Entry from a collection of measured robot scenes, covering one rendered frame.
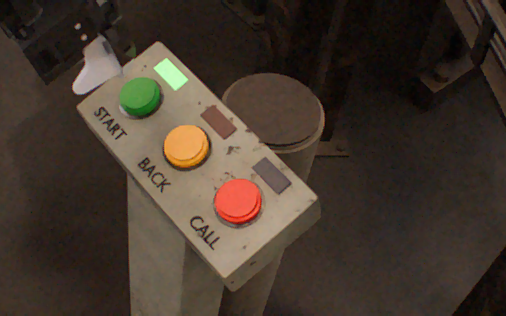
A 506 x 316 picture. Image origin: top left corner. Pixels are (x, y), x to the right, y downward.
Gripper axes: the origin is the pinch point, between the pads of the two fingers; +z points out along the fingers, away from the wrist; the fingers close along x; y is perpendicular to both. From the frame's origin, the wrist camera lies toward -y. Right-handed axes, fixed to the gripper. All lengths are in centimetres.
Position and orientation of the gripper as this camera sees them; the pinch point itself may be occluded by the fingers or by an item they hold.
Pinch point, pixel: (123, 61)
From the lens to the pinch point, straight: 66.7
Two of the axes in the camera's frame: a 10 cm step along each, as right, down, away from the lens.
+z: 1.4, 4.3, 8.9
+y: -7.5, 6.3, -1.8
